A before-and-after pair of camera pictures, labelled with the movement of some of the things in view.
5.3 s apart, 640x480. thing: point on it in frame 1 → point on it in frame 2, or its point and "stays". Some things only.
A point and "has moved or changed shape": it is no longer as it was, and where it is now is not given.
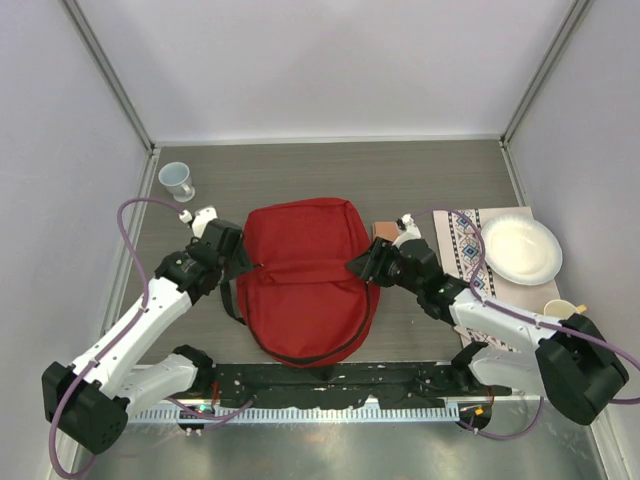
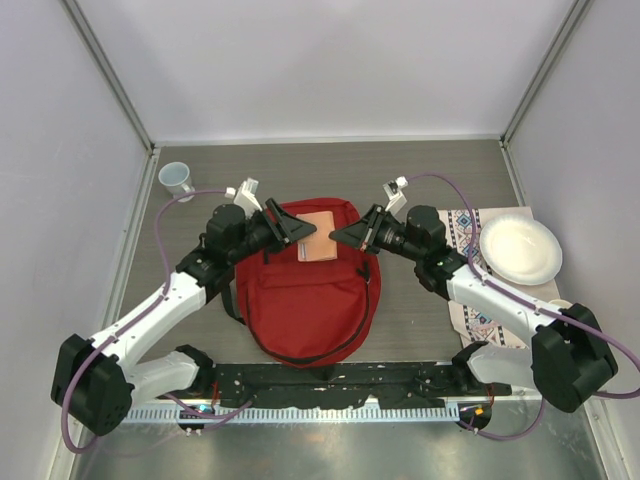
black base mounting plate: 350,384 stays
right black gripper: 366,265 → 364,232
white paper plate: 521,249 stays
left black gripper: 240,261 → 288,227
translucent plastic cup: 175,177 stays
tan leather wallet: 389,230 has moved or changed shape
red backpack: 300,303 stays
